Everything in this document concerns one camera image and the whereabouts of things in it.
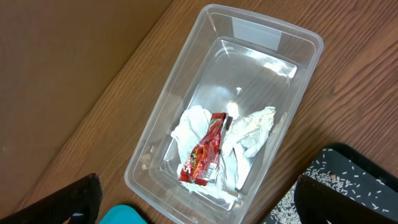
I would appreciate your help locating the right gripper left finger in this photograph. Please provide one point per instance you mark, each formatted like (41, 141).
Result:
(78, 202)

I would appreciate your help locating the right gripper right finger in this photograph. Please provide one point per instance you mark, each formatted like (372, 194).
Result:
(317, 203)

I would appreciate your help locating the white rice pile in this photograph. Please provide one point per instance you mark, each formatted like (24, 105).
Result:
(344, 176)

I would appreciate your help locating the red snack wrapper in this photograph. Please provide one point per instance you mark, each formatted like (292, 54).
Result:
(202, 165)

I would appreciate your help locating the white napkin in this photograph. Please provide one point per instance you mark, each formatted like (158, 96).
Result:
(243, 141)
(192, 127)

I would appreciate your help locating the clear plastic waste bin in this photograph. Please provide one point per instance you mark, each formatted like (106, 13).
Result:
(233, 61)

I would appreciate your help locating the teal serving tray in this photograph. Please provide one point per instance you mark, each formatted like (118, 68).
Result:
(122, 214)

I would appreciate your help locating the black rectangular tray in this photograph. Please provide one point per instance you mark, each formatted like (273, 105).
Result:
(368, 166)

